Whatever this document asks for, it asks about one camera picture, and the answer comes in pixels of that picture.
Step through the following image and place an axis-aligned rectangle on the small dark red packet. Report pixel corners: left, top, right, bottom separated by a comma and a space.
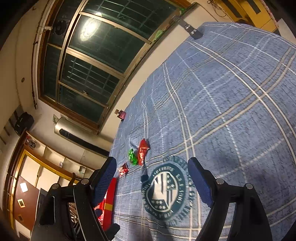
118, 162, 129, 177

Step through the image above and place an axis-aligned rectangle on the green snack packet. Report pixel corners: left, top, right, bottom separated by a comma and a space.
128, 149, 138, 166

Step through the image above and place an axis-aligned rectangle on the red crinkled snack packet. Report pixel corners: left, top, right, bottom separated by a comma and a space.
137, 138, 150, 166

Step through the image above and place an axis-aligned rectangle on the red shallow tray box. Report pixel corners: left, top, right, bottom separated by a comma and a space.
94, 178, 117, 231

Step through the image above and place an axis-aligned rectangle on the silver tower air conditioner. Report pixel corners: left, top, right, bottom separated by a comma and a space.
54, 117, 111, 157

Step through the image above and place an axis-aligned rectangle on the small dark red bottle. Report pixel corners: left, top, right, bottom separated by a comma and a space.
114, 109, 126, 121

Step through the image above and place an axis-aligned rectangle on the blue plaid tablecloth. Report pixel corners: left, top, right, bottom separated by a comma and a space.
110, 22, 295, 240

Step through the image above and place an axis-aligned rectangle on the wooden framed window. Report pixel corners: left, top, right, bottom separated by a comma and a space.
36, 1, 194, 133

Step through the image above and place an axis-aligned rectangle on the yellow wooden door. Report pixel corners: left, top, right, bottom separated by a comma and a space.
215, 0, 278, 33

